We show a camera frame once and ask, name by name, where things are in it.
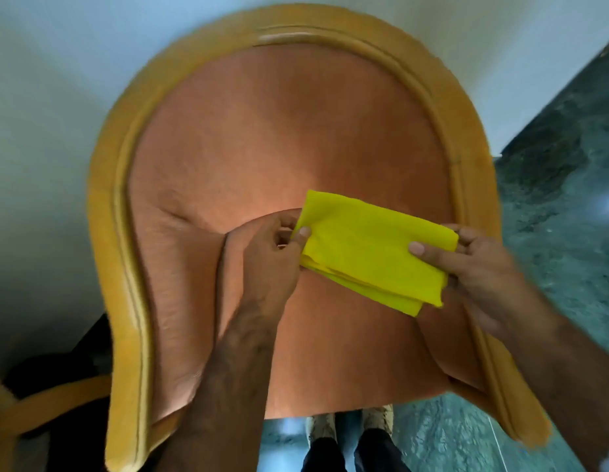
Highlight person's right hand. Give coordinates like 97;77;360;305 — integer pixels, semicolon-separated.
408;224;546;341

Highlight person's left hand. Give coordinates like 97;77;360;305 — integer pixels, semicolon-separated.
241;210;312;321

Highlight yellow cloth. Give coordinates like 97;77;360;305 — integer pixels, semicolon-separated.
298;189;460;318

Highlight person's left forearm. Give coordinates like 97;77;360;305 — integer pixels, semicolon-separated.
154;302;290;472

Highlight person's right forearm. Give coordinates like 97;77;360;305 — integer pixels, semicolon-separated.
501;309;609;472

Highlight orange upholstered wooden armchair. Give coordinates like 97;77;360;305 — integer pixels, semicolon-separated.
86;4;552;472

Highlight person's right shoe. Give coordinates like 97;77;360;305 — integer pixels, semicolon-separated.
361;404;395;434

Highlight person's shoe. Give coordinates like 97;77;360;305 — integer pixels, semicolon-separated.
361;404;395;434
304;414;338;448

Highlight person's left shoe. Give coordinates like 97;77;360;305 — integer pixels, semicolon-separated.
304;414;338;448

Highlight person's right trouser leg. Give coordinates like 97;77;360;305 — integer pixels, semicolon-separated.
354;428;412;472

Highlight person's trouser leg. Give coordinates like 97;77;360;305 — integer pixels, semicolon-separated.
300;437;348;472
354;428;412;472

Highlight person's left trouser leg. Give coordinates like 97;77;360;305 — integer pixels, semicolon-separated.
300;437;348;472

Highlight wooden side chair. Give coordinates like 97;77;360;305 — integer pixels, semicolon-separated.
0;368;113;472

